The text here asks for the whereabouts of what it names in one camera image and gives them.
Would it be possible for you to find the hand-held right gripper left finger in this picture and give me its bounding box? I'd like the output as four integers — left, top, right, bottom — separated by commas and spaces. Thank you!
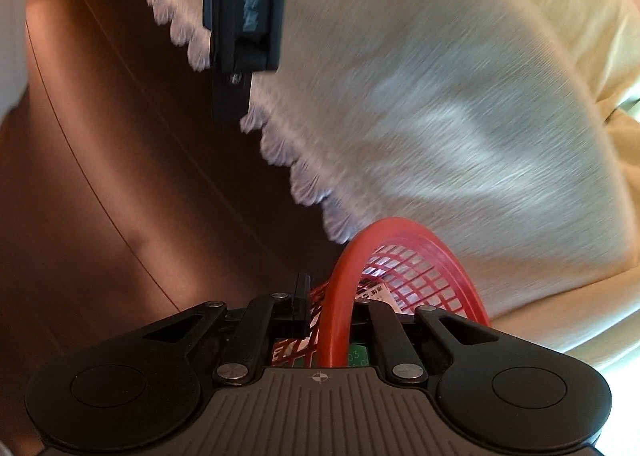
142, 273, 313, 384

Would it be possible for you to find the long white ointment box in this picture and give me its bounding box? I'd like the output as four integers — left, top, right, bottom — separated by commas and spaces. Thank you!
355, 286, 402, 315

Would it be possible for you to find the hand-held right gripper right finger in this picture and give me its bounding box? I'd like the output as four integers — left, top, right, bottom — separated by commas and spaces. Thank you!
352, 300, 501, 383

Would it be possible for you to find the green medicine box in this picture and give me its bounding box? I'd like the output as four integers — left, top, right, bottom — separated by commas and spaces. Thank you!
292, 342, 375, 368

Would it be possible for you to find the yellow blanket covered sofa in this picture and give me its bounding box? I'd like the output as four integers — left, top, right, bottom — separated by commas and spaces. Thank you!
95, 0, 640, 373

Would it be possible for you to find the red plastic mesh basket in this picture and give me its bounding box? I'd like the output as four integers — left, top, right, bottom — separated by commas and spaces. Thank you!
270, 217, 493, 369

